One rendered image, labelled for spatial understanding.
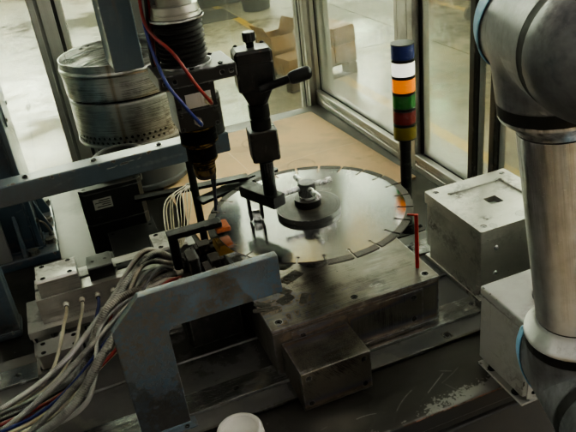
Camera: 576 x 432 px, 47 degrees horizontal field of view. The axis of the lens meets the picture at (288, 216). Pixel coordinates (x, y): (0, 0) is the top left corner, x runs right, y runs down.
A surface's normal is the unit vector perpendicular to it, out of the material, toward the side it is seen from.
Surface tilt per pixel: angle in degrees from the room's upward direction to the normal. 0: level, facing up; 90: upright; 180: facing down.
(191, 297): 90
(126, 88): 90
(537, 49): 81
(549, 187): 96
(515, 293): 0
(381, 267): 0
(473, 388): 0
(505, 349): 90
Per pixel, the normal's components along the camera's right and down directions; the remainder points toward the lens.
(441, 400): -0.11, -0.87
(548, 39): -0.89, -0.04
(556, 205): -0.50, 0.54
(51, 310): 0.36, 0.41
